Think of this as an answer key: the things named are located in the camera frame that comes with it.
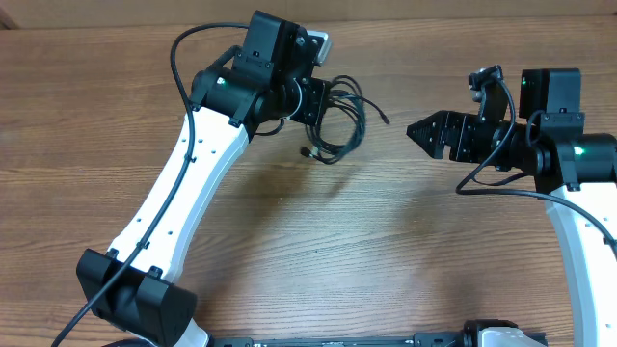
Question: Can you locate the black cable bundle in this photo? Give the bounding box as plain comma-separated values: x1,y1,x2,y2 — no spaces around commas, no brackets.
300,74,390,166

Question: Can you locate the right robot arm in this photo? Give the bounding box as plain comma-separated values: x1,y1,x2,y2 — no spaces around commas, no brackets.
406,66,616,346

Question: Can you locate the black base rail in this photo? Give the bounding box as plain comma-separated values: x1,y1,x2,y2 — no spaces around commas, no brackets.
100,318,549,347

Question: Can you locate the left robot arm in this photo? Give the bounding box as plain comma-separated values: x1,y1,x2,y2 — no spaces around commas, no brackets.
76,12,332,346

